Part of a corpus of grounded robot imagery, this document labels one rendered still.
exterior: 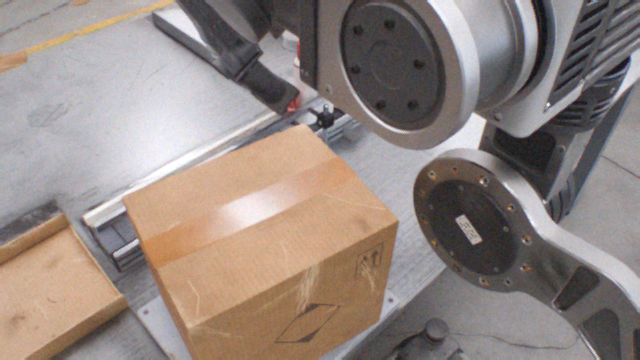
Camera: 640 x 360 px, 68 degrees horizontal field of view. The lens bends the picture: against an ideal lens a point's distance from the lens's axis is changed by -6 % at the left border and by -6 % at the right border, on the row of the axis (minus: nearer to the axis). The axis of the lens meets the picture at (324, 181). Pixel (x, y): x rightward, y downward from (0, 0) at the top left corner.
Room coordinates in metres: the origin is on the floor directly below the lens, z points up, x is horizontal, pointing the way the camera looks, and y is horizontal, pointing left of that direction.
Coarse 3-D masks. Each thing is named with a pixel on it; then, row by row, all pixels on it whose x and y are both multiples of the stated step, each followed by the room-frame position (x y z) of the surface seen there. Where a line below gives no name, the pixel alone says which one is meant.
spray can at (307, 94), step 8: (296, 64) 0.93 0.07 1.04; (296, 72) 0.93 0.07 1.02; (296, 80) 0.93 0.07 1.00; (304, 88) 0.92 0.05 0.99; (304, 96) 0.92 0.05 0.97; (312, 96) 0.92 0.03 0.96; (304, 104) 0.92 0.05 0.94; (296, 120) 0.93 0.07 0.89; (304, 120) 0.92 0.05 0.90; (312, 120) 0.92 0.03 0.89
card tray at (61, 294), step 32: (64, 224) 0.64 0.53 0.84; (0, 256) 0.54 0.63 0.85; (32, 256) 0.56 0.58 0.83; (64, 256) 0.56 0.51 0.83; (0, 288) 0.48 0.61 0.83; (32, 288) 0.49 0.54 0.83; (64, 288) 0.49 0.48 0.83; (96, 288) 0.49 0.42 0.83; (0, 320) 0.41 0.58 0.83; (32, 320) 0.42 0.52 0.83; (64, 320) 0.42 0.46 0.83; (96, 320) 0.42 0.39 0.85; (0, 352) 0.35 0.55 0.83; (32, 352) 0.34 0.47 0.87
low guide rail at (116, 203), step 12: (264, 120) 0.90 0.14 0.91; (240, 132) 0.85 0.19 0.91; (252, 132) 0.87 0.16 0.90; (216, 144) 0.81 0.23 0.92; (228, 144) 0.82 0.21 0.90; (192, 156) 0.77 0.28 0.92; (204, 156) 0.78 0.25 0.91; (168, 168) 0.73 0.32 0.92; (180, 168) 0.74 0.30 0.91; (156, 180) 0.70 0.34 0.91; (108, 204) 0.63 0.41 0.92; (120, 204) 0.64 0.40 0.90; (84, 216) 0.60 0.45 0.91; (96, 216) 0.61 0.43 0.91
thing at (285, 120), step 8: (320, 96) 0.92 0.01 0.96; (312, 104) 0.89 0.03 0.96; (320, 104) 0.91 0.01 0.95; (296, 112) 0.86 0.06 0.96; (304, 112) 0.87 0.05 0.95; (280, 120) 0.84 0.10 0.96; (288, 120) 0.84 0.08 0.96; (264, 128) 0.81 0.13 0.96; (272, 128) 0.81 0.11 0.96; (248, 136) 0.78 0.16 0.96; (256, 136) 0.78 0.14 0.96; (240, 144) 0.76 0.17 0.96; (248, 144) 0.77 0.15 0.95; (224, 152) 0.73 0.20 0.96; (208, 160) 0.71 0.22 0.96; (120, 208) 0.58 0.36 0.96; (112, 216) 0.56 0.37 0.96; (120, 216) 0.57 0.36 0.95; (96, 224) 0.54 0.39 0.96; (104, 224) 0.55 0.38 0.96
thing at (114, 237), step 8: (336, 112) 0.97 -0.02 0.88; (344, 112) 0.98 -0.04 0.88; (280, 128) 0.91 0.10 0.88; (288, 128) 0.91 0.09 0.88; (312, 128) 0.91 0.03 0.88; (320, 128) 0.91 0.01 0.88; (264, 136) 0.88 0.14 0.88; (128, 216) 0.63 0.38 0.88; (112, 224) 0.61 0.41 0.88; (120, 224) 0.61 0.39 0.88; (128, 224) 0.61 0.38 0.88; (96, 232) 0.59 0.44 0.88; (104, 232) 0.59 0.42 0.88; (112, 232) 0.59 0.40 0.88; (120, 232) 0.59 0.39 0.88; (128, 232) 0.59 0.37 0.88; (104, 240) 0.57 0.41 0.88; (112, 240) 0.57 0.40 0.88; (120, 240) 0.57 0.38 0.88; (128, 240) 0.57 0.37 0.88; (112, 248) 0.55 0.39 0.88; (120, 248) 0.55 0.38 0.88
